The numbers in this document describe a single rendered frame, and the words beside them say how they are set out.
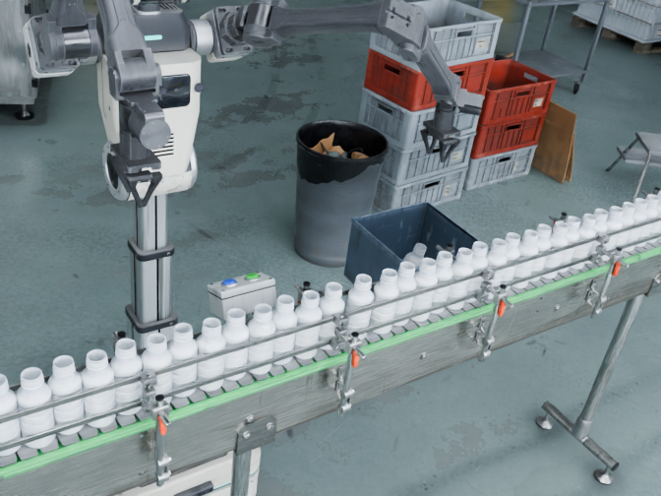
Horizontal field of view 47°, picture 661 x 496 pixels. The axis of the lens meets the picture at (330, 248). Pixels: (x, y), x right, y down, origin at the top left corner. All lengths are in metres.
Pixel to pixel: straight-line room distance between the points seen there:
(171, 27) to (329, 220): 1.91
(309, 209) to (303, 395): 2.01
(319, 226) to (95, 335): 1.17
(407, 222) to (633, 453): 1.38
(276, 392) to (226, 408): 0.12
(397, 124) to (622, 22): 5.10
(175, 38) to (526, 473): 2.02
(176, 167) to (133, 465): 0.78
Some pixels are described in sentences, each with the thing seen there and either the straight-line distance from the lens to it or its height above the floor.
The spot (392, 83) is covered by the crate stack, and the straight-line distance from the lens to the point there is 4.14.
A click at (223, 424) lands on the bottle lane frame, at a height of 0.92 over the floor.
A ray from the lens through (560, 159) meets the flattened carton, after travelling 5.21.
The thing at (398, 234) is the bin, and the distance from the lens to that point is 2.56.
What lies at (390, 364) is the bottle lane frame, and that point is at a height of 0.92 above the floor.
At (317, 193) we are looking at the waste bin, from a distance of 3.62.
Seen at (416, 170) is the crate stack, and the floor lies 0.29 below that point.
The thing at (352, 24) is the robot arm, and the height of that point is 1.66.
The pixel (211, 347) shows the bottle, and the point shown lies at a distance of 1.57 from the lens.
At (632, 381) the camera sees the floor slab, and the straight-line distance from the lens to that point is 3.68.
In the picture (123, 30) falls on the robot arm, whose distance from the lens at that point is 1.41.
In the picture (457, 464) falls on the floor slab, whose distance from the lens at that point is 3.00.
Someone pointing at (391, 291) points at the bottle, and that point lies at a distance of 1.78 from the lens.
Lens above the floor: 2.14
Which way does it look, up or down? 32 degrees down
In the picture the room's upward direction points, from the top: 8 degrees clockwise
